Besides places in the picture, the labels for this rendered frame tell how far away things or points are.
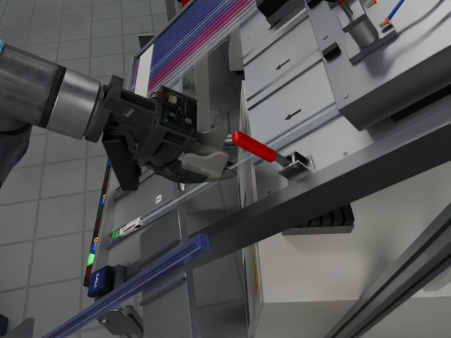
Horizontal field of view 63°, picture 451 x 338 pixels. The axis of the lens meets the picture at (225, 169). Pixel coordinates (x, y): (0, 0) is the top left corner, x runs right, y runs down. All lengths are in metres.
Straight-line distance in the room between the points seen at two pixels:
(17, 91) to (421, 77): 0.40
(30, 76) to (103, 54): 2.05
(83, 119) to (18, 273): 1.29
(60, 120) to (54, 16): 2.53
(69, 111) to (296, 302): 0.59
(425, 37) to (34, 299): 1.50
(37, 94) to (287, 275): 0.61
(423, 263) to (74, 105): 0.50
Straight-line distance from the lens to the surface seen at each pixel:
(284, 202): 0.45
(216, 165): 0.50
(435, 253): 0.57
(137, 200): 0.74
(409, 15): 0.43
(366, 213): 0.95
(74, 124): 0.44
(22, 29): 2.92
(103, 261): 0.76
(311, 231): 0.87
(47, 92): 0.44
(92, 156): 1.89
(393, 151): 0.40
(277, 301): 0.81
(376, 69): 0.40
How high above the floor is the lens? 1.39
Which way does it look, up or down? 53 degrees down
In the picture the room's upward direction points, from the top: straight up
